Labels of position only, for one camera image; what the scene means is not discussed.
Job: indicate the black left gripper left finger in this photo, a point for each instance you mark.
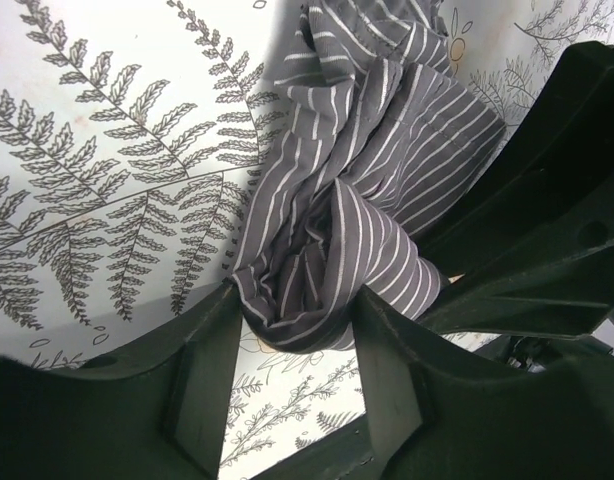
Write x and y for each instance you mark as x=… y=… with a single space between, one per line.
x=155 y=408

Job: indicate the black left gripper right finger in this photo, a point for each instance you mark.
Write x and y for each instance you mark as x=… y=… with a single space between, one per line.
x=437 y=411

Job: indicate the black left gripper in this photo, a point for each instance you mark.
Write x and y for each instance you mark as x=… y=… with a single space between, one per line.
x=345 y=454

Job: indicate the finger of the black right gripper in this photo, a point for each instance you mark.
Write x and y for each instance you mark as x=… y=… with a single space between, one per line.
x=531 y=245

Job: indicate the grey striped underwear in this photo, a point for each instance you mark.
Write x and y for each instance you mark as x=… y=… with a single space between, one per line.
x=381 y=141

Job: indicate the floral table cloth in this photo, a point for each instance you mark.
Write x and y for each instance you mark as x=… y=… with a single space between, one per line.
x=133 y=135

